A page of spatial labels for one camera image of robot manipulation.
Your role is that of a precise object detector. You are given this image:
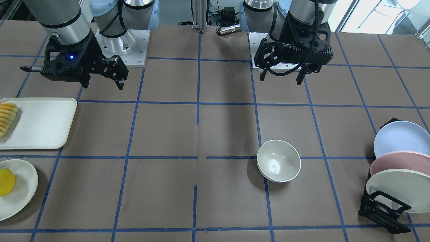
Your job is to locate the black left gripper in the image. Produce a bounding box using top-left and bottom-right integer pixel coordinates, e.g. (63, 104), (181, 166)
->
(254, 15), (334, 85)

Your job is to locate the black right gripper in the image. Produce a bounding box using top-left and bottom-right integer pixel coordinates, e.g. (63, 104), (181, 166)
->
(20, 33), (129, 90)

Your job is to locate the white ceramic bowl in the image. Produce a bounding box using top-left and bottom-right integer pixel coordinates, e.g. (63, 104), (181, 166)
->
(257, 139), (302, 183)

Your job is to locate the yellow lemon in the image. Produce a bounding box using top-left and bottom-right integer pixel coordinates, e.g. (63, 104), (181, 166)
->
(0, 168), (16, 197)

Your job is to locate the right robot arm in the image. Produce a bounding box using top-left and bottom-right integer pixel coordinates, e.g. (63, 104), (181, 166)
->
(20, 0), (159, 90)

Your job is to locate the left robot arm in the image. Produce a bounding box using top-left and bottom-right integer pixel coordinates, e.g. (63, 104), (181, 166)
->
(239, 0), (337, 85)

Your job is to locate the silver cylinder connector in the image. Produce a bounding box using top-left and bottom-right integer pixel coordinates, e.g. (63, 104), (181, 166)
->
(216, 24), (241, 36)

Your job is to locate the white rectangular tray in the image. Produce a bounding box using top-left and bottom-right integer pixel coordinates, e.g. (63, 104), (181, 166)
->
(0, 97), (77, 150)

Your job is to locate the light blue plate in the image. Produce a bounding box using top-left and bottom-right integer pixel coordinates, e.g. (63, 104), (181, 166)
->
(373, 121), (430, 158)

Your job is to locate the white round plate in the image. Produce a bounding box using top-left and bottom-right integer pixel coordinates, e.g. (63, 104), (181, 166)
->
(0, 159), (38, 221)

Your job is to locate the pink plate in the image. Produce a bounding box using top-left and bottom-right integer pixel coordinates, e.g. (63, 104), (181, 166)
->
(370, 151), (430, 176)

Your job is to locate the black dish rack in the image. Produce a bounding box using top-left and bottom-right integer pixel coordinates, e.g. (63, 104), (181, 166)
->
(358, 118), (412, 234)

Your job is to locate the cream plate in rack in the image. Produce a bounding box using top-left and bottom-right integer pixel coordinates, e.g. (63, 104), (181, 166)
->
(366, 169), (430, 213)

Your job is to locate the aluminium frame post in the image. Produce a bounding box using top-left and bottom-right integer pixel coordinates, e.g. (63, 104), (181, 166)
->
(191, 0), (208, 32)

